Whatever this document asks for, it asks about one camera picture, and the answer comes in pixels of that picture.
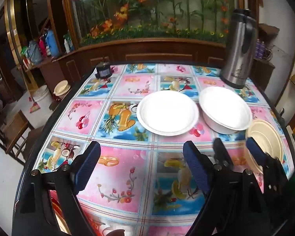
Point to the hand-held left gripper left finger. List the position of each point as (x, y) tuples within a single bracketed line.
[(88, 167)]

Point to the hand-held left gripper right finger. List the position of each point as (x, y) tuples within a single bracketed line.
[(196, 167)]

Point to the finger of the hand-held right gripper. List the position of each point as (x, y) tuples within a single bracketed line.
[(220, 150), (257, 153)]

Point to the cream plate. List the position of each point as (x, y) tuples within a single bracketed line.
[(268, 135)]

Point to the white bowl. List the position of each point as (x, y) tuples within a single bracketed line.
[(225, 110)]

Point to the white plate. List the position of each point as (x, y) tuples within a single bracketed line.
[(167, 113)]

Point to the colourful printed tablecloth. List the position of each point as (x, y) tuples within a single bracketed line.
[(127, 167)]

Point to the wooden chair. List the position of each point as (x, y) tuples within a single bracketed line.
[(17, 132)]

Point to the white bucket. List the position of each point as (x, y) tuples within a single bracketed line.
[(43, 100)]

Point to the small dark jar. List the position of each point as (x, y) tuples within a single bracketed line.
[(103, 70)]

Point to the stainless steel thermos jug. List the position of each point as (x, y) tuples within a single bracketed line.
[(238, 51)]

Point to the purple spray can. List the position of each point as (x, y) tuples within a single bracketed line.
[(263, 50), (258, 49)]

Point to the white bottle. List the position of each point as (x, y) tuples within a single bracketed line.
[(66, 46)]

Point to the light blue bag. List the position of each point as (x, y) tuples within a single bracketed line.
[(35, 53)]

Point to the blue bottle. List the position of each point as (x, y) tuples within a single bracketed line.
[(52, 43)]

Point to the red bottle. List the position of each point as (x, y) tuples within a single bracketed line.
[(42, 46)]

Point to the wooden flower display cabinet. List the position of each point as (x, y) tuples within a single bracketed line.
[(150, 12)]

